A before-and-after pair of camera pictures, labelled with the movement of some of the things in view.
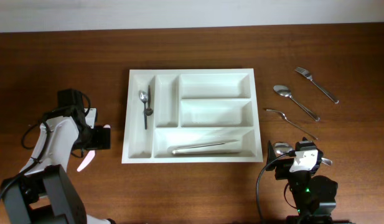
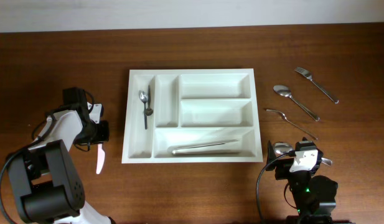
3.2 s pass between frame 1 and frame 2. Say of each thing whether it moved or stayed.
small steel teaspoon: stayed
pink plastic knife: moved
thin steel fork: stayed
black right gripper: stayed
